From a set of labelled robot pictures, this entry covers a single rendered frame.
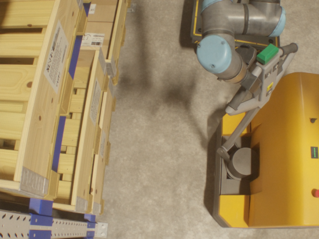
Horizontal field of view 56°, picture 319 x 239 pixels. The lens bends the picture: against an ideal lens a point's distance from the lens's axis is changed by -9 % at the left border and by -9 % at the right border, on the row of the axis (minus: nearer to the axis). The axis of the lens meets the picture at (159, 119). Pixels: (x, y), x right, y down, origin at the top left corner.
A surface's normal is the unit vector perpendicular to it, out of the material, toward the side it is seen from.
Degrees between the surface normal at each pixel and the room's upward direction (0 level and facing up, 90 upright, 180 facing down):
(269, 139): 74
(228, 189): 0
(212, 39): 35
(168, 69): 0
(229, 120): 22
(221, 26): 12
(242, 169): 0
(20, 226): 90
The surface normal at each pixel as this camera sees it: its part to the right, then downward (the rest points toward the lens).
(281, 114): -0.96, -0.16
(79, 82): 0.00, -0.33
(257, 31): -0.03, 0.89
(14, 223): 1.00, 0.07
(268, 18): -0.07, 0.35
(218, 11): -0.10, -0.15
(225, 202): -0.37, -0.33
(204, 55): -0.53, -0.04
